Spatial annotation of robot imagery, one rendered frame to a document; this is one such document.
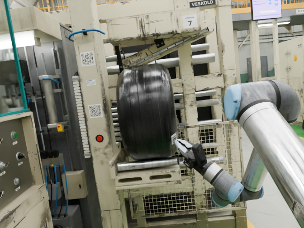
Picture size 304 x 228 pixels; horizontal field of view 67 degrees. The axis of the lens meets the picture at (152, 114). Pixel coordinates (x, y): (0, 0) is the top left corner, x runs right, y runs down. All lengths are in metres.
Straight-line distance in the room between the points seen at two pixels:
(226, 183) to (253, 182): 0.13
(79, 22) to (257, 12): 4.17
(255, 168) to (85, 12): 1.14
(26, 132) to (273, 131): 1.06
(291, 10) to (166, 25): 7.12
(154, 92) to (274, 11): 4.43
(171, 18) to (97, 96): 0.69
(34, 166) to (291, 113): 1.14
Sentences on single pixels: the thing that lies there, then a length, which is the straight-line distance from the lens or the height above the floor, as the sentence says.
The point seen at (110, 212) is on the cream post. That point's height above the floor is 0.60.
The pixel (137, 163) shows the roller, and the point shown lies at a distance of 1.28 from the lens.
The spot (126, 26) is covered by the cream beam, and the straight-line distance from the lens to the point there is 1.59.
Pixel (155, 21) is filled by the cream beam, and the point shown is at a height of 1.73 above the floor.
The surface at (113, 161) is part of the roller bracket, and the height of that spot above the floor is 0.95.
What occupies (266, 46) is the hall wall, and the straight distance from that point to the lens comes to 12.46.
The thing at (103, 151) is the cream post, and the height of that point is 0.98.
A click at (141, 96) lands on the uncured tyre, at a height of 1.28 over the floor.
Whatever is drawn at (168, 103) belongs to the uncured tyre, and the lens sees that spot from 1.10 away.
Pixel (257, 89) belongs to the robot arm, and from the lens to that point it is 0.77.
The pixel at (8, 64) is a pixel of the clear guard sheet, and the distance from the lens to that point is 1.22.
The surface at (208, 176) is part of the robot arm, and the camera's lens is 1.09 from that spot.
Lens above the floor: 1.32
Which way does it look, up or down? 7 degrees down
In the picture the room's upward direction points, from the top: 7 degrees counter-clockwise
